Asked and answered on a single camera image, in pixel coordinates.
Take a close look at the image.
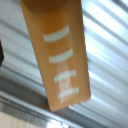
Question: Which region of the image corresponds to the orange-brown bread loaf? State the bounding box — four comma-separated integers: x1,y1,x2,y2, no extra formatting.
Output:
19,0,92,113

